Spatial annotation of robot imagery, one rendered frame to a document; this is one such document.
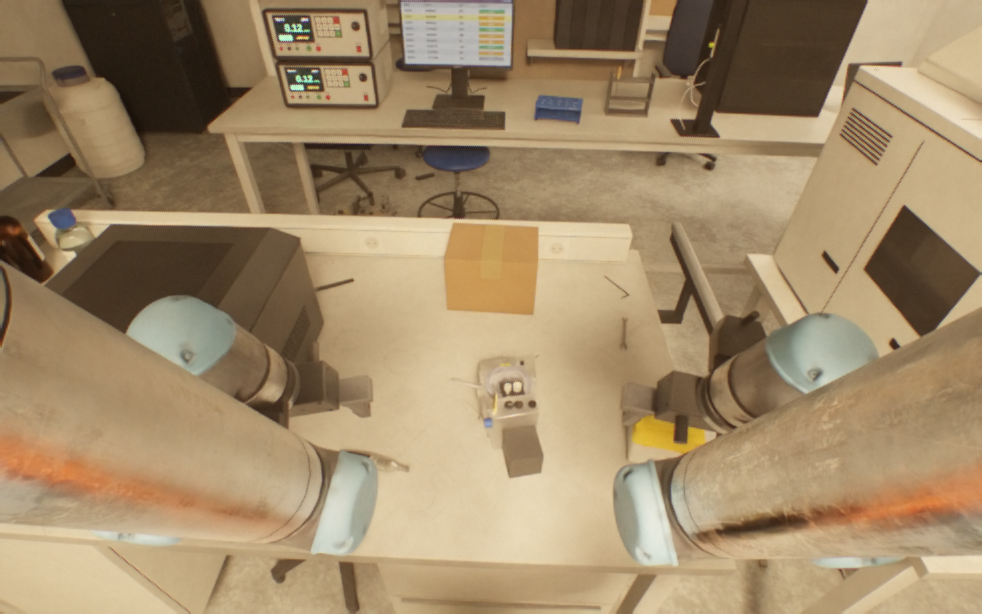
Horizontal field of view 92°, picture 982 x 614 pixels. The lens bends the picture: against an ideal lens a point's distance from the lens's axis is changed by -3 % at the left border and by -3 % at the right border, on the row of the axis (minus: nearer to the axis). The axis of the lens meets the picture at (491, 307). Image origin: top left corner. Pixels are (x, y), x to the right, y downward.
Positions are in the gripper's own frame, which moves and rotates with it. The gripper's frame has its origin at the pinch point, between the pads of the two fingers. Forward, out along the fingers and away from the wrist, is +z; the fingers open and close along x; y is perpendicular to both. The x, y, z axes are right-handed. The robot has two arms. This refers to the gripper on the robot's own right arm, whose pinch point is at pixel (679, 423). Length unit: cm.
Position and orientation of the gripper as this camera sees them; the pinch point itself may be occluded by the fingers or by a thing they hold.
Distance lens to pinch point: 73.5
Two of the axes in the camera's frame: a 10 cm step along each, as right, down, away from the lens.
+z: -0.6, 4.0, 9.1
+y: -2.1, 8.9, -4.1
